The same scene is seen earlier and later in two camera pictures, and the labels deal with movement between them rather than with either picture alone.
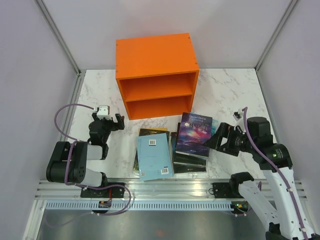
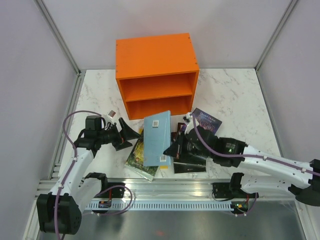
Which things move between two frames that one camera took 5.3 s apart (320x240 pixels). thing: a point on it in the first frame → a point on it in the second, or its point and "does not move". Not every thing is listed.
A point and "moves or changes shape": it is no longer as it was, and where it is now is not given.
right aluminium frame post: x=291 y=5 does not move
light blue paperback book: x=154 y=156 → x=157 y=137
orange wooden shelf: x=157 y=76 does not move
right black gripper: x=228 y=130 → x=174 y=150
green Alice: x=145 y=132 → x=135 y=161
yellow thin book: x=158 y=128 → x=141 y=131
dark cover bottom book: x=185 y=163 does not move
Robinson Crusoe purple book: x=194 y=130 moves or changes shape
